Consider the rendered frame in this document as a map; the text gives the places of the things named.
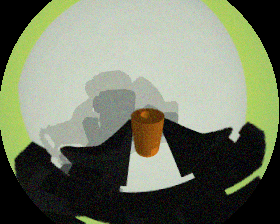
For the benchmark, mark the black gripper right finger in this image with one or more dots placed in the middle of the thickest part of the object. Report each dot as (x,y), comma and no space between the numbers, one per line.
(189,147)

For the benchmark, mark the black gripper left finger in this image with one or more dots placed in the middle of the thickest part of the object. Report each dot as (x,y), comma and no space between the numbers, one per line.
(112,156)

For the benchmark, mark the orange-brown cylinder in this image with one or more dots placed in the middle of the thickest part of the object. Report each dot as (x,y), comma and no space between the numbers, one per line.
(147,126)

